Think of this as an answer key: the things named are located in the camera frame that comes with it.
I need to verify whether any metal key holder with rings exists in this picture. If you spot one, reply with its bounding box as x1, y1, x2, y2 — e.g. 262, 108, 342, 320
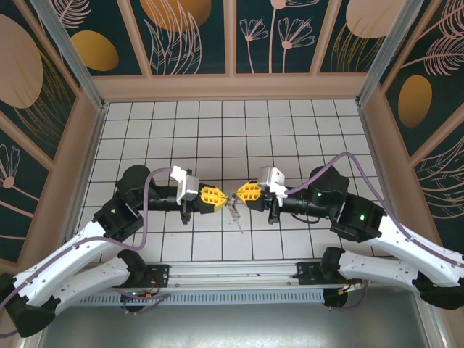
225, 194, 244, 235

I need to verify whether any grey metal front sheet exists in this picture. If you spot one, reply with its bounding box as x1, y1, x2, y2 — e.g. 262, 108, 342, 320
38, 303, 445, 348

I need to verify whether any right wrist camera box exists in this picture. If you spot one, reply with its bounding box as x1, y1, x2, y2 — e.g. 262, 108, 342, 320
257, 165, 287, 199

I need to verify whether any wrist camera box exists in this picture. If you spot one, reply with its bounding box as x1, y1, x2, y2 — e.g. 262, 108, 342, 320
170, 165, 200, 204
257, 165, 287, 199

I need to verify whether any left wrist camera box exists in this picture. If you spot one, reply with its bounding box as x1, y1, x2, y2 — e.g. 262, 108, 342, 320
170, 165, 200, 204

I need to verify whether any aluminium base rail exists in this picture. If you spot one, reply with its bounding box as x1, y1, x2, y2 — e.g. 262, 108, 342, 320
144, 261, 327, 291

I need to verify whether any grey slotted cable duct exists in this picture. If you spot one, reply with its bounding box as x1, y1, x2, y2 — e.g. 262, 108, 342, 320
78, 288, 326, 306

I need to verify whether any wall panel with pink flowers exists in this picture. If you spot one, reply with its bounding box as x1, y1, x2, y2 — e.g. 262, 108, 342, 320
236, 0, 333, 75

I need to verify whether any wall panel with peach circle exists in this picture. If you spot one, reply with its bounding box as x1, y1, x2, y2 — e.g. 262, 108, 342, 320
318, 0, 399, 75

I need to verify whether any aluminium corner post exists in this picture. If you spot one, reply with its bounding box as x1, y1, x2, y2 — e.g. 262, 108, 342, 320
355, 0, 428, 108
29, 0, 109, 112

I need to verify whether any wall panel with orange circle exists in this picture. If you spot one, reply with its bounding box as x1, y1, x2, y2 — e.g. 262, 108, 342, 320
129, 0, 228, 76

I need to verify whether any side wall panel peach disc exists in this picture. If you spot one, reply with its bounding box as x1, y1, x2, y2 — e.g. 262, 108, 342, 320
0, 0, 79, 160

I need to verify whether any wall panel with gold oval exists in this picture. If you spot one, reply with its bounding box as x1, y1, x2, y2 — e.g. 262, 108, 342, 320
57, 0, 146, 77

